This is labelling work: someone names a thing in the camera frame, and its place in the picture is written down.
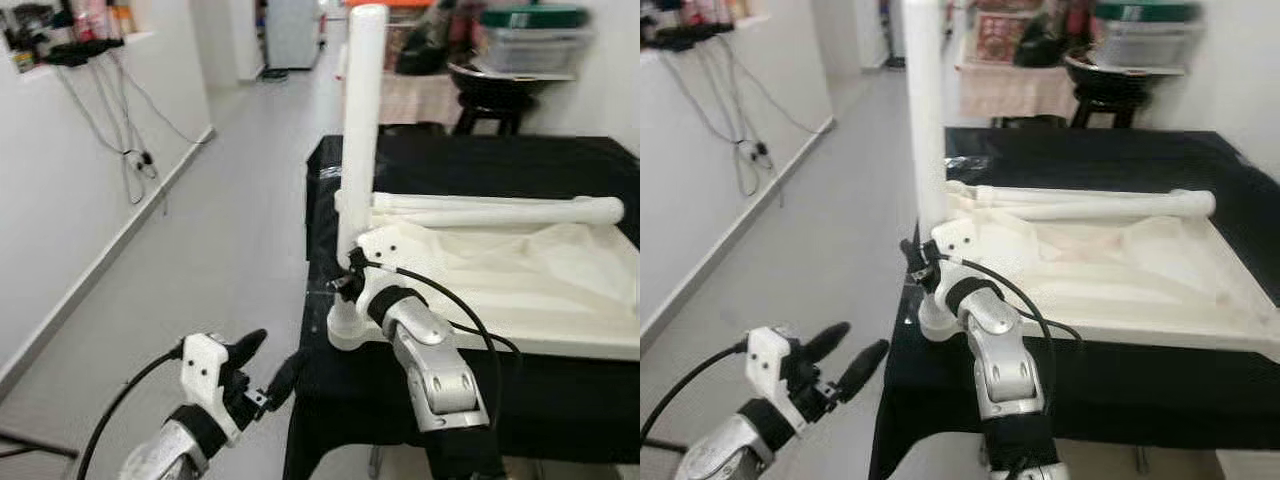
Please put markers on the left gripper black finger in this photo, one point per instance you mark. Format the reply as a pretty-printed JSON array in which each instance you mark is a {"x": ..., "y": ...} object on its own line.
[
  {"x": 826, "y": 341},
  {"x": 287, "y": 377},
  {"x": 863, "y": 369},
  {"x": 248, "y": 347}
]

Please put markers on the white plastic table leg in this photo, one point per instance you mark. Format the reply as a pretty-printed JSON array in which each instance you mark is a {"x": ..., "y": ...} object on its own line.
[
  {"x": 420, "y": 200},
  {"x": 1120, "y": 205},
  {"x": 925, "y": 110},
  {"x": 520, "y": 212},
  {"x": 1000, "y": 193},
  {"x": 362, "y": 120}
]

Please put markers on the cream plastic table top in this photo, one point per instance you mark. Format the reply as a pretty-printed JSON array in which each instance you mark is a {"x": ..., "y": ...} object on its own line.
[
  {"x": 1130, "y": 280},
  {"x": 540, "y": 290}
]

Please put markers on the beige table cover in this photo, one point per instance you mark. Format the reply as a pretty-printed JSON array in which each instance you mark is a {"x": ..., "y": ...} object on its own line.
[
  {"x": 420, "y": 98},
  {"x": 1015, "y": 92}
]

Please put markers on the black floor rod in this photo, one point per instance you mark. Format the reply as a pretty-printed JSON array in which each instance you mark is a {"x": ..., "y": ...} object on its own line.
[{"x": 35, "y": 446}]

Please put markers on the black round floor stand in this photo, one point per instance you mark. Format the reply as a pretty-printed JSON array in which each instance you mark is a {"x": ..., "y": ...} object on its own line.
[{"x": 276, "y": 73}]

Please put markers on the white appliance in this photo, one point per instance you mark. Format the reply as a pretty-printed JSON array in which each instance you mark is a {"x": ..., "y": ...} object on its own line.
[{"x": 292, "y": 35}]

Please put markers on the black tablecloth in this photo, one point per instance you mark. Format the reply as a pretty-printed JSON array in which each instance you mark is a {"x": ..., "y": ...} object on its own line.
[
  {"x": 1150, "y": 400},
  {"x": 560, "y": 410}
]

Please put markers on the black bag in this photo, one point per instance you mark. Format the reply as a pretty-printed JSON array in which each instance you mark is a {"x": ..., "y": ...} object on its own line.
[
  {"x": 1055, "y": 40},
  {"x": 440, "y": 45}
]

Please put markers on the clear storage box green lid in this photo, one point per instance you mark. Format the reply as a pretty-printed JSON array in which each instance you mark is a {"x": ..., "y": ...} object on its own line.
[
  {"x": 1150, "y": 40},
  {"x": 535, "y": 50}
]

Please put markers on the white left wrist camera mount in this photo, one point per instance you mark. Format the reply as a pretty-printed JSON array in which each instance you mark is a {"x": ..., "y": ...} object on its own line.
[
  {"x": 770, "y": 360},
  {"x": 205, "y": 370}
]

